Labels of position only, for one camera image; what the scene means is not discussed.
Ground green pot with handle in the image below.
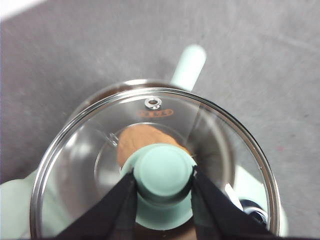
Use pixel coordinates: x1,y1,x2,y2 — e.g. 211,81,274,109
29,44,281,240

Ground glass lid with green knob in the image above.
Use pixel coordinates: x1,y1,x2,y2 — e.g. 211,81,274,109
29,79,280,240

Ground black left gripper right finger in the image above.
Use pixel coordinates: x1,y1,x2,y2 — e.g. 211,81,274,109
190,166,283,240

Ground silver control dial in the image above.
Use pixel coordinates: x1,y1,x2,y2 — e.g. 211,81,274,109
238,197,270,226

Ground brown potato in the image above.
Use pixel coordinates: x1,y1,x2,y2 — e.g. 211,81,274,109
116,126,195,171

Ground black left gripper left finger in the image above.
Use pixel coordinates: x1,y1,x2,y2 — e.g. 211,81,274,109
53,169,138,240

